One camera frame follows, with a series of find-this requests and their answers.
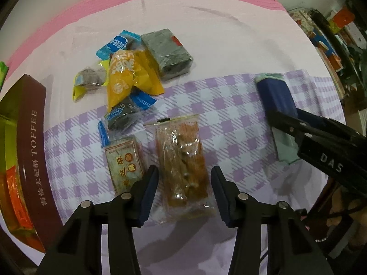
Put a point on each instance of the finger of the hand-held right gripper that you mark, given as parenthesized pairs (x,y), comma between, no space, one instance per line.
(332,126)
(283,121)

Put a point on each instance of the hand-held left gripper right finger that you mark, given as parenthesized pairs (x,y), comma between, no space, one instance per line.
(221,197)

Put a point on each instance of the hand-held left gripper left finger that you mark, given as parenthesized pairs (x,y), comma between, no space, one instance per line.
(147,194)

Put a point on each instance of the navy blue snack packet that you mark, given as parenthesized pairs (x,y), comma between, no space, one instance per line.
(275,94)

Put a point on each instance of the clear packet of orange snack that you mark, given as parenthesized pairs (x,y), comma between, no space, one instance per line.
(180,160)

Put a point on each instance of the yellow snack packet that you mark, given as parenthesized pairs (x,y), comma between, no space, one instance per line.
(126,77)

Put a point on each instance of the brown toffee box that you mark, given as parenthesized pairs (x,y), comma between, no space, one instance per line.
(31,149)

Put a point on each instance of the tan sesame candy packet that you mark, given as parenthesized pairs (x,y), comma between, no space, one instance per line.
(123,163)

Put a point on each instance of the orange paper cup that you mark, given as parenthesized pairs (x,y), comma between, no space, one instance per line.
(335,63)
(323,44)

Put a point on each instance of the blue wrapped dark candy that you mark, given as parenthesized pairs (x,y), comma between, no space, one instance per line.
(123,114)
(114,44)

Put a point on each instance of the pink and purple checked tablecloth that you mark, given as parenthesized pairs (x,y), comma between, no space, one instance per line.
(229,48)

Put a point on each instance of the floral fabric container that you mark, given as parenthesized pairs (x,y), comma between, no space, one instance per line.
(304,20)

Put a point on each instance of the orange card box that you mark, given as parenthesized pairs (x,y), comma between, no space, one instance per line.
(342,17)

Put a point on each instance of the yellow wrapped dark candy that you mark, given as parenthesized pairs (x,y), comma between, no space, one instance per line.
(89,80)

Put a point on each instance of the dark green wrapped block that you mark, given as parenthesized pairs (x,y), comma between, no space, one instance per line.
(166,51)

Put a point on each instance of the green box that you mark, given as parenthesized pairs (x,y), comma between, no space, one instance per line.
(2,74)

